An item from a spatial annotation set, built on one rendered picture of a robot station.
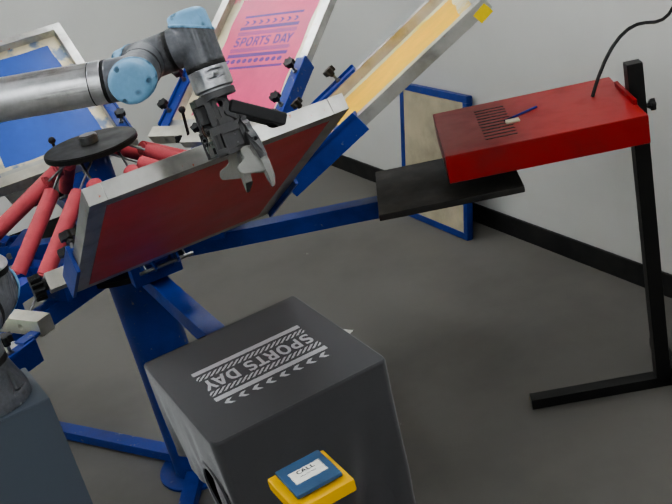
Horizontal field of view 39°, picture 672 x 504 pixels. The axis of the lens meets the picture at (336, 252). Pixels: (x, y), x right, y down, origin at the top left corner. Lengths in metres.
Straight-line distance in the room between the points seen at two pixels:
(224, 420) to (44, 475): 0.40
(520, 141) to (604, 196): 1.40
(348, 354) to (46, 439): 0.72
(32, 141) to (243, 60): 0.90
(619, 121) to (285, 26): 1.55
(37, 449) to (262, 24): 2.45
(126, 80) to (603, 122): 1.69
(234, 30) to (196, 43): 2.34
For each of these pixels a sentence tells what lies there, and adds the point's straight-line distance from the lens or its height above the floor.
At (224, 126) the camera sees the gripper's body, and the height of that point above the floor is 1.63.
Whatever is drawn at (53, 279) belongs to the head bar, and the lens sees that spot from 2.65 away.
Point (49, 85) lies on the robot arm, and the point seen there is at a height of 1.78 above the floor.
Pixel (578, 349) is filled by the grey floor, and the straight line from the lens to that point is 3.90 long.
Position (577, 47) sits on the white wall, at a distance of 4.08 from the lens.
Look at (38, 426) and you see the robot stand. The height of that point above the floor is 1.15.
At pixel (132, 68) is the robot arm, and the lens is 1.62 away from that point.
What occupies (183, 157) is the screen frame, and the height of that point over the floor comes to 1.55.
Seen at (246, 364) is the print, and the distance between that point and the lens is 2.32.
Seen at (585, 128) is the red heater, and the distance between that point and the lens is 2.93.
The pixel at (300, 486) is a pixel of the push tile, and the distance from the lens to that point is 1.84.
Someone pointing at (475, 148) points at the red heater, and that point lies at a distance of 2.90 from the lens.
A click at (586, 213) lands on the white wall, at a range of 4.39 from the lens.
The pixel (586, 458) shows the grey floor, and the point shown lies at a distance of 3.34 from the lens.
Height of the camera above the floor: 2.07
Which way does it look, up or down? 24 degrees down
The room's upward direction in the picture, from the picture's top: 14 degrees counter-clockwise
